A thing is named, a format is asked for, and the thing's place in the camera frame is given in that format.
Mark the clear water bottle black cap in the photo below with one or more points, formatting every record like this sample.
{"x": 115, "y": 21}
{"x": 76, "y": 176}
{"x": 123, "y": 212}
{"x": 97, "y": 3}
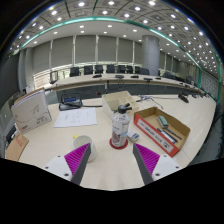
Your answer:
{"x": 120, "y": 128}

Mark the black table microphone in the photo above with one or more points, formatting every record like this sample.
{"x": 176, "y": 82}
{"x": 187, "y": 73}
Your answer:
{"x": 183, "y": 98}

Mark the round ceiling lights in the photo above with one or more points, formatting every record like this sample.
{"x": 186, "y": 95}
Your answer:
{"x": 81, "y": 4}

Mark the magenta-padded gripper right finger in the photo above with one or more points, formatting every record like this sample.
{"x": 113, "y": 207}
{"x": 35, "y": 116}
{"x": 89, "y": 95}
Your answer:
{"x": 146, "y": 159}

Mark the brown paper envelope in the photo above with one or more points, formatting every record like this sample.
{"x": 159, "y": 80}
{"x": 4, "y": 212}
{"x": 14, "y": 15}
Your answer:
{"x": 16, "y": 146}

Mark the large white cardboard box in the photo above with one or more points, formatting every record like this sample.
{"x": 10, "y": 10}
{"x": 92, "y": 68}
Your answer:
{"x": 30, "y": 113}

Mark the white printed paper sheet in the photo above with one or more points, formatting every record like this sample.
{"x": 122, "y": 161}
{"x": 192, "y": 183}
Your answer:
{"x": 76, "y": 117}

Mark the black desk phone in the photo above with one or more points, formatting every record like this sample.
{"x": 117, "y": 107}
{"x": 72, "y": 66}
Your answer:
{"x": 70, "y": 103}

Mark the dark marker pens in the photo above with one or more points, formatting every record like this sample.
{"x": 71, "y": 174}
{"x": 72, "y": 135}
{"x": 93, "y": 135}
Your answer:
{"x": 170, "y": 135}

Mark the beige divided organizer box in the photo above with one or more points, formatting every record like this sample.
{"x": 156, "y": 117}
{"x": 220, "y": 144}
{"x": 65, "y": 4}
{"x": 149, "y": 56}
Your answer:
{"x": 108, "y": 106}

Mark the open cardboard box red side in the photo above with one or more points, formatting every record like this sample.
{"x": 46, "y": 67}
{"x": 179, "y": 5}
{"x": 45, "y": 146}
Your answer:
{"x": 150, "y": 133}

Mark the white remote control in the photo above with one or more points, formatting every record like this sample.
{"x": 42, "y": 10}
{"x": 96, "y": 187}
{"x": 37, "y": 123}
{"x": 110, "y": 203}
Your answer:
{"x": 134, "y": 136}

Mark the grey whiteboard eraser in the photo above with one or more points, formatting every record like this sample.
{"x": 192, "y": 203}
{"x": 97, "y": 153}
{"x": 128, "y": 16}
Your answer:
{"x": 163, "y": 121}

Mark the flat round red coaster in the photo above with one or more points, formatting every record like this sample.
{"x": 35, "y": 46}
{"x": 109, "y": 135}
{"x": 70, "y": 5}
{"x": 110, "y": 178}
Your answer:
{"x": 113, "y": 146}

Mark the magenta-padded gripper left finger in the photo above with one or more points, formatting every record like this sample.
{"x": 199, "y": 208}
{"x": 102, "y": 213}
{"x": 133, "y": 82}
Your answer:
{"x": 77, "y": 158}

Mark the long curved conference desk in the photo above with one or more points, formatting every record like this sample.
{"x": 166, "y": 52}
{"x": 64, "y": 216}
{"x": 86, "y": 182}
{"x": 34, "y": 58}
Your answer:
{"x": 100, "y": 80}

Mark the black power adapter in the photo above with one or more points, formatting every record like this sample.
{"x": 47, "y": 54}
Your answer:
{"x": 10, "y": 133}

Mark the row of black office chairs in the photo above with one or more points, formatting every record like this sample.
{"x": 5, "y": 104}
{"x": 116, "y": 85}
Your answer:
{"x": 108, "y": 69}

